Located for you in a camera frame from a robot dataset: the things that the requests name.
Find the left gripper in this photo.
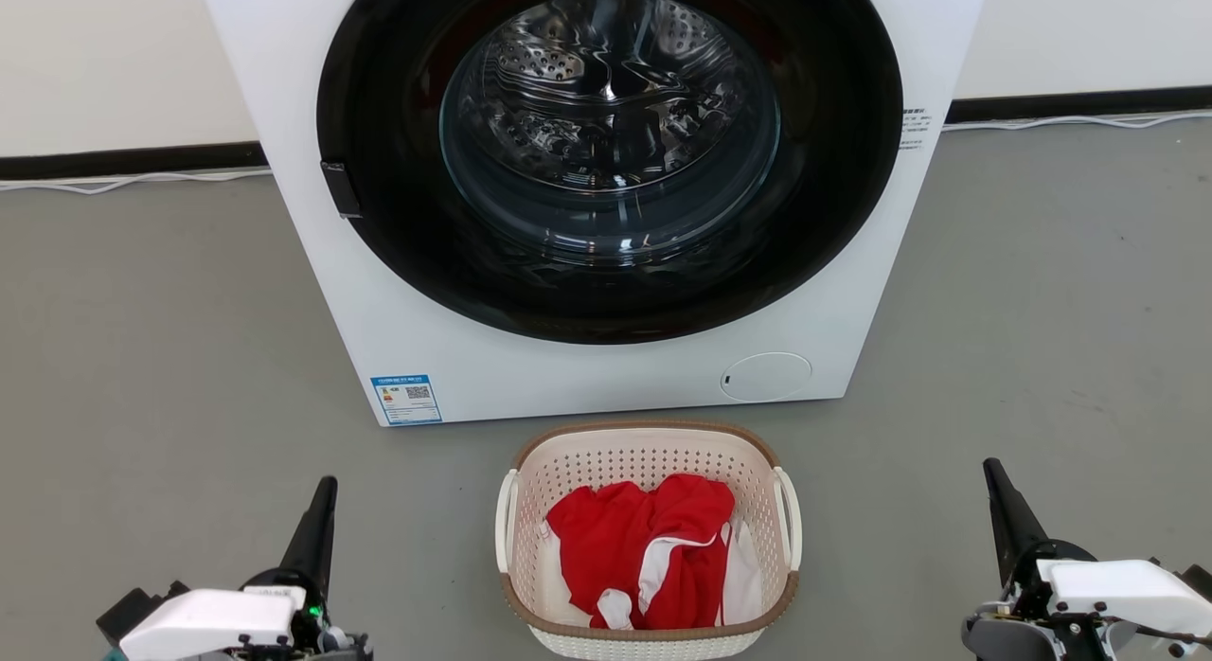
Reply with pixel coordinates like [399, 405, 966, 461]
[223, 475, 376, 661]

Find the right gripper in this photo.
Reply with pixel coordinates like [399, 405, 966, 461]
[961, 457, 1114, 661]

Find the cream perforated laundry basket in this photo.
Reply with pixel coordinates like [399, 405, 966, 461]
[494, 419, 803, 661]

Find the blue energy label sticker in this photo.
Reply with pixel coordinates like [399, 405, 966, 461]
[370, 374, 443, 426]

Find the white front-load washing machine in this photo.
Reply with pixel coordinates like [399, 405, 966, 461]
[199, 0, 991, 427]

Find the round white filter cover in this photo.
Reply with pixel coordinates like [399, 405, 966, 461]
[721, 351, 813, 403]

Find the red garment with white trim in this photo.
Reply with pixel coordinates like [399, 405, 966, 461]
[546, 473, 737, 632]

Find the black washer door latch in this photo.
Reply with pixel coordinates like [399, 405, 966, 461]
[320, 160, 363, 220]

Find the black baseboard strip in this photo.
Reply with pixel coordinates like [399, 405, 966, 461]
[0, 141, 270, 181]
[947, 85, 1212, 124]

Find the black round glass washer door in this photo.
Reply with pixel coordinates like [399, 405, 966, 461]
[316, 0, 904, 346]

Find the white floor cable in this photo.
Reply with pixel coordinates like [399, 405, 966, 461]
[0, 167, 274, 195]
[943, 111, 1212, 134]

